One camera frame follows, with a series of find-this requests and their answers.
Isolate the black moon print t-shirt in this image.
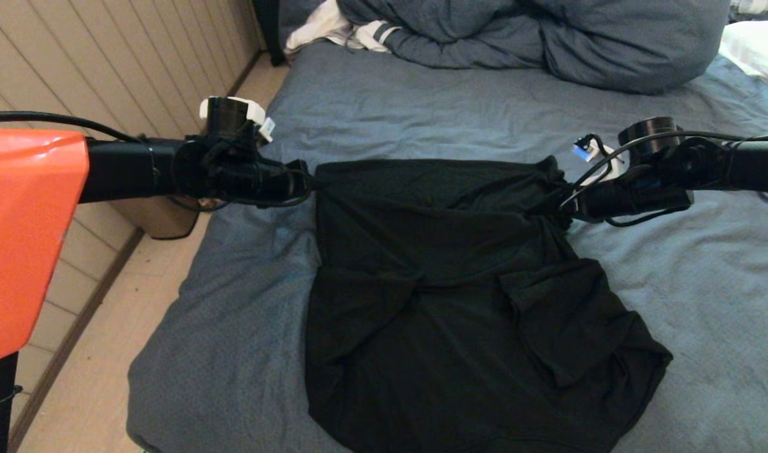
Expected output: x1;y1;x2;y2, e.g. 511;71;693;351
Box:
304;155;674;453

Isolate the brown trash bin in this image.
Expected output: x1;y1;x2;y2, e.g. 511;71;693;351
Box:
110;196;200;241

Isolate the dark bedside furniture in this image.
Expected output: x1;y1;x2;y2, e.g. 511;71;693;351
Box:
253;0;290;67

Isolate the white striped garment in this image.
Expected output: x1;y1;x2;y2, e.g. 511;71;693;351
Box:
285;0;401;55

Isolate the blue crumpled duvet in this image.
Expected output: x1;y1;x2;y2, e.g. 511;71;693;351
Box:
280;0;731;96

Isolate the white pillow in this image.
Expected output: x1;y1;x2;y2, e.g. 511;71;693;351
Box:
718;19;768;97

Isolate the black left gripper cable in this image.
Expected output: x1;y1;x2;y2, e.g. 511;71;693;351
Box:
167;170;317;213

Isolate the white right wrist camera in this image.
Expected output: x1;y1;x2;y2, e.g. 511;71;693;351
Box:
571;134;629;187

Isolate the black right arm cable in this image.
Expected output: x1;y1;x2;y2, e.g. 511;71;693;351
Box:
557;130;768;228

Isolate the braided black left arm cable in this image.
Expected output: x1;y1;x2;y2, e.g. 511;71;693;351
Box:
0;111;147;147

